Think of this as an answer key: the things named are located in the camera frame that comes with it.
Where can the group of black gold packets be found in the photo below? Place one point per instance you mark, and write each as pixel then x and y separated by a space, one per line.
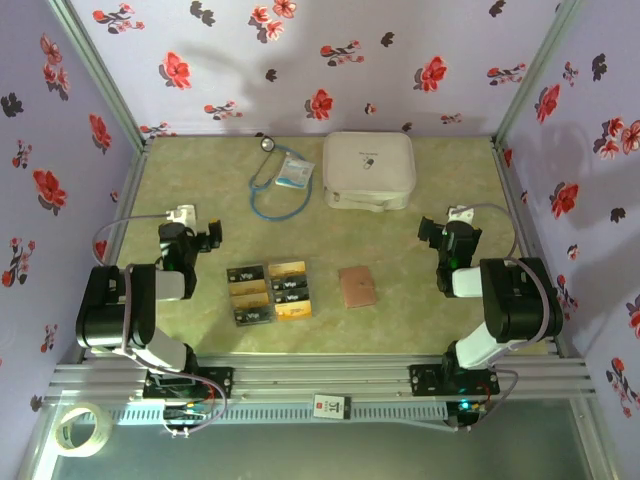
pixel 270 300

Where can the gold membership card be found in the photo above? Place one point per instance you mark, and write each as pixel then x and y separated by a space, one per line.
pixel 248 288
pixel 294 310
pixel 286 268
pixel 250 300

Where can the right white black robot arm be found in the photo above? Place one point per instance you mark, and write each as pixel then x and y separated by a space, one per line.
pixel 515 300

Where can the white zipped medicine pouch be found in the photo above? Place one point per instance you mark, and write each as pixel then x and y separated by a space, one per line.
pixel 367 165

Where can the white blue sealed packet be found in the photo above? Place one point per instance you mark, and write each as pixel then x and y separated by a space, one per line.
pixel 294 171

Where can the blue stethoscope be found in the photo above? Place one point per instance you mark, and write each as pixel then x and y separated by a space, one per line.
pixel 267 144

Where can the small controller circuit board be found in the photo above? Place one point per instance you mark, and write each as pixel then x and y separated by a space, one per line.
pixel 467 412
pixel 187 414

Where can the red white label tag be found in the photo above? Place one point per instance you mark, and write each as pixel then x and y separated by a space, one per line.
pixel 331 406

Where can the clear adhesive tape roll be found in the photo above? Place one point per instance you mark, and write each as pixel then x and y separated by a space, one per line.
pixel 104 429

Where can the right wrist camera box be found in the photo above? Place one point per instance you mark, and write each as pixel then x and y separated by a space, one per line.
pixel 461 215

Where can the aluminium table side rail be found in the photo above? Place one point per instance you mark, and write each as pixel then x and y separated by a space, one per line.
pixel 506 172
pixel 131 190

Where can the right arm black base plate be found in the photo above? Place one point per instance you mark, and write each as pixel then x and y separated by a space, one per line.
pixel 422 382

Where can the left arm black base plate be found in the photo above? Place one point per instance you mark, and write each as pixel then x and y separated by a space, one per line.
pixel 222 382

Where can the aluminium frame cross rail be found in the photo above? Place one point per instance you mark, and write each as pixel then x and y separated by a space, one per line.
pixel 320 372

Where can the aluminium frame corner post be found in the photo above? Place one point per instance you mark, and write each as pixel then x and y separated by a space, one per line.
pixel 102 75
pixel 533 75

